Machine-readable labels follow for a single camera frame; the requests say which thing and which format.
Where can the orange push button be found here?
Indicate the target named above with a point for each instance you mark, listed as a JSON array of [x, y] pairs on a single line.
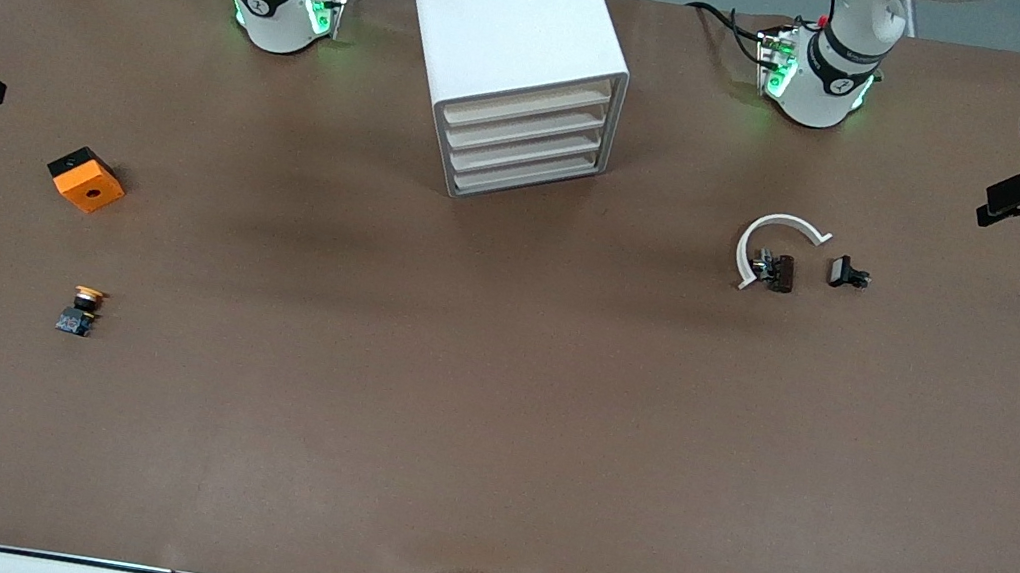
[[77, 318]]

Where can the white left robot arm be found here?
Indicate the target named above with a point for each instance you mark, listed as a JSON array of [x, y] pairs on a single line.
[[817, 90]]

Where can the orange and black square block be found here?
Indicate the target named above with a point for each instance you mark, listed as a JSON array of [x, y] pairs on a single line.
[[90, 188]]

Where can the small black clip part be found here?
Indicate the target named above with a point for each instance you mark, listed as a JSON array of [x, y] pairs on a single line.
[[842, 271]]

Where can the dark brown small component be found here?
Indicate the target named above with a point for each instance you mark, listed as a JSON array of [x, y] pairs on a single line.
[[781, 272]]

